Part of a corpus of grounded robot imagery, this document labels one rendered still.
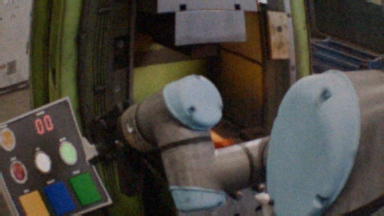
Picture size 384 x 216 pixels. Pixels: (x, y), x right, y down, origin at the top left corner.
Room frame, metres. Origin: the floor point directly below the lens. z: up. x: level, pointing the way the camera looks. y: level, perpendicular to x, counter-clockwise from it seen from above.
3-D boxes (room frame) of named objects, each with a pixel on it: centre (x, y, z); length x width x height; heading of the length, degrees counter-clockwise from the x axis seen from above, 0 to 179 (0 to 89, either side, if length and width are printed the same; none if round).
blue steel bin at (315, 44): (4.81, -1.99, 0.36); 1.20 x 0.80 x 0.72; 41
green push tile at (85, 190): (0.89, 0.26, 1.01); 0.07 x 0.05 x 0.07; 140
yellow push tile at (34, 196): (0.73, 0.39, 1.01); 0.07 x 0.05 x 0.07; 140
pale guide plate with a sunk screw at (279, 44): (1.46, -0.28, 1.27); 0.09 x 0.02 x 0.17; 115
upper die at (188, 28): (1.39, 0.04, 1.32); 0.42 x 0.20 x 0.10; 25
